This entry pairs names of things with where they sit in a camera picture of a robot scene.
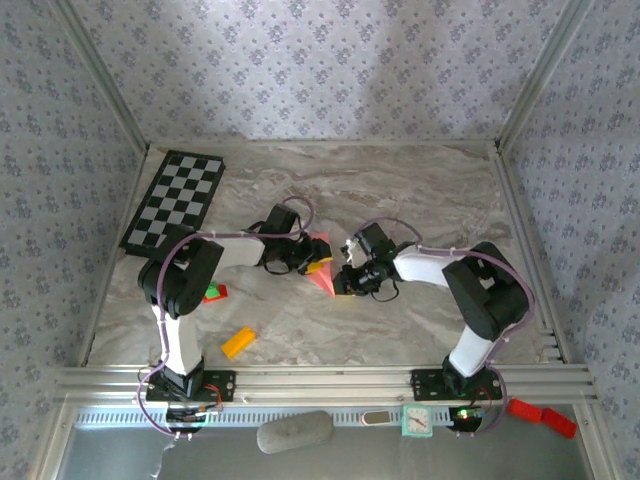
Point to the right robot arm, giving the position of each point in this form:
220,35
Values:
490,300

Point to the aluminium frame post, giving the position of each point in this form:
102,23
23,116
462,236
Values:
100,80
540,75

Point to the teal square clock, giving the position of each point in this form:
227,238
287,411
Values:
417,421

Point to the red toy block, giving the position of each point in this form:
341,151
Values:
223,294

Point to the grey stone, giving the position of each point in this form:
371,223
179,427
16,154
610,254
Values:
295,431

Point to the black and grey chessboard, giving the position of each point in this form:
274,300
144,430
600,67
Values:
175,195

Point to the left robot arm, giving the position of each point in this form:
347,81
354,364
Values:
185,280

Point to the green toy block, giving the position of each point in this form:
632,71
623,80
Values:
214,291

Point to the yellow toy block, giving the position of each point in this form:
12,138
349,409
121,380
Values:
239,343

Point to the small white pink device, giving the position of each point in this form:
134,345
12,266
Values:
376,418

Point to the red plastic object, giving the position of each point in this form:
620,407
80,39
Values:
542,417

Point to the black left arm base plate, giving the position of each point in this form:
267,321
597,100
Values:
220,386

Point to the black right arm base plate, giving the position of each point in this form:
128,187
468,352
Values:
425,385

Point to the aluminium side rail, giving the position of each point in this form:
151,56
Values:
525,240

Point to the aluminium frame rail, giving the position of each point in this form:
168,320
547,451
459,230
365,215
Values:
320,385

